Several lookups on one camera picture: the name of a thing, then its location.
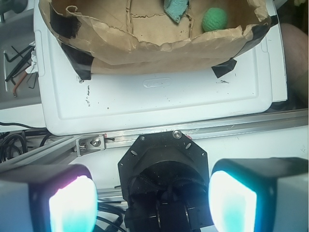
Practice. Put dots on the aluminium extrusion rail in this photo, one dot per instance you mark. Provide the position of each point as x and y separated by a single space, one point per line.
276 134

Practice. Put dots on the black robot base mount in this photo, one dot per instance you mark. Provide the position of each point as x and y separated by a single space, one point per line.
164 179

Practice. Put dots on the metal corner bracket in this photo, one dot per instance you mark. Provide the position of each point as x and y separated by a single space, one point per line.
88 144

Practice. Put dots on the orange-handled hex key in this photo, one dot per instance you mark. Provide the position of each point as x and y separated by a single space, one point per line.
22 77

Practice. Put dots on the brown paper bag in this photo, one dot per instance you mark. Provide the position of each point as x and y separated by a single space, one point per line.
138 37

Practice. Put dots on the blue-green cloth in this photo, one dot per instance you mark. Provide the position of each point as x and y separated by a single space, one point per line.
175 9

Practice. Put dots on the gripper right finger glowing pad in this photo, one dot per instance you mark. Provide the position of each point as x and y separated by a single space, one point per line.
260 195

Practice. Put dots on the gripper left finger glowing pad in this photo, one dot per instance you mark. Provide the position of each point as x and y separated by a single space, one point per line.
47 198

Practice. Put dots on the green knitted ball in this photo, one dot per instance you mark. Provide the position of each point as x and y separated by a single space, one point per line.
214 19

